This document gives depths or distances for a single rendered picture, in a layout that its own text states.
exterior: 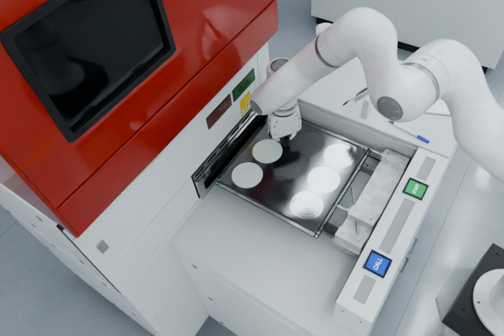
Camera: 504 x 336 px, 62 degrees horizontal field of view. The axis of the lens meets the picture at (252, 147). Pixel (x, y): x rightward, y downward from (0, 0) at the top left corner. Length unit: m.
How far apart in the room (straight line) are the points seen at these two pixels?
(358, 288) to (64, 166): 0.73
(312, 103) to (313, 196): 0.33
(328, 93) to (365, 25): 0.64
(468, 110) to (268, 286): 0.72
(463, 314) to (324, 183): 0.50
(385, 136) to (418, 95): 0.60
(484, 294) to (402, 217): 0.26
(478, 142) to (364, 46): 0.27
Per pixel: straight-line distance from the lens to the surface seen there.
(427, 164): 1.35
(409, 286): 2.20
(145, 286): 1.41
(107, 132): 0.88
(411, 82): 0.81
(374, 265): 1.14
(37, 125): 0.78
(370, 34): 0.87
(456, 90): 0.90
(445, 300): 1.31
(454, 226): 2.40
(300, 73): 1.06
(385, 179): 1.38
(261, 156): 1.39
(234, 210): 1.38
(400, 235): 1.20
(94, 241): 1.10
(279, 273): 1.27
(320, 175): 1.34
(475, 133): 0.86
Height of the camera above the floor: 2.00
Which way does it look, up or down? 51 degrees down
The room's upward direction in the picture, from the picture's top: 8 degrees counter-clockwise
